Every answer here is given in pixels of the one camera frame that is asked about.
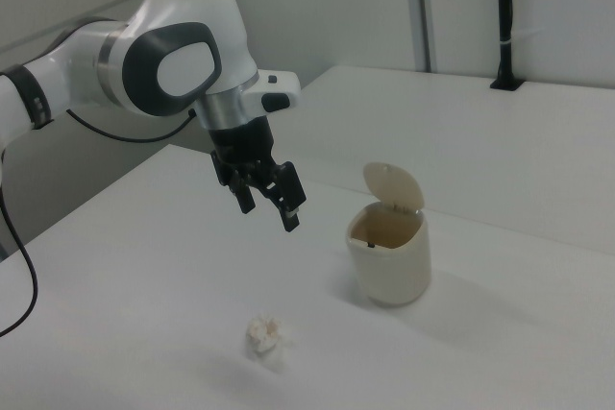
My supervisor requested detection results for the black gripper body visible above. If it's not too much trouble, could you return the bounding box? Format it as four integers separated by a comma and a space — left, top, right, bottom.
207, 115, 279, 172

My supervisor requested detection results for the white paper trash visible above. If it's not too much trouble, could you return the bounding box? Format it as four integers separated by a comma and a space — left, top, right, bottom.
244, 313, 297, 373

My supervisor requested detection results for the small white bin with lid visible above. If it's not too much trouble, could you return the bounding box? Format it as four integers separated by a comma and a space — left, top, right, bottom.
344, 160, 432, 308

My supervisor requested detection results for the black pole with clamp base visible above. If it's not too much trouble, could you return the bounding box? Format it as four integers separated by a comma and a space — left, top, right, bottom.
489, 0, 525, 92

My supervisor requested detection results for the black cable strap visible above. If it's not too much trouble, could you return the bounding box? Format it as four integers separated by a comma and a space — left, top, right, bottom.
7, 63, 55, 131

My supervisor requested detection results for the grey partition post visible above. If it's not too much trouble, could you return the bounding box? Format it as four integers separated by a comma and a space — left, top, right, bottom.
411, 0, 435, 73

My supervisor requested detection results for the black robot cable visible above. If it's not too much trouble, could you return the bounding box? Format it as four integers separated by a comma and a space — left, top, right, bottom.
0, 107, 198, 338

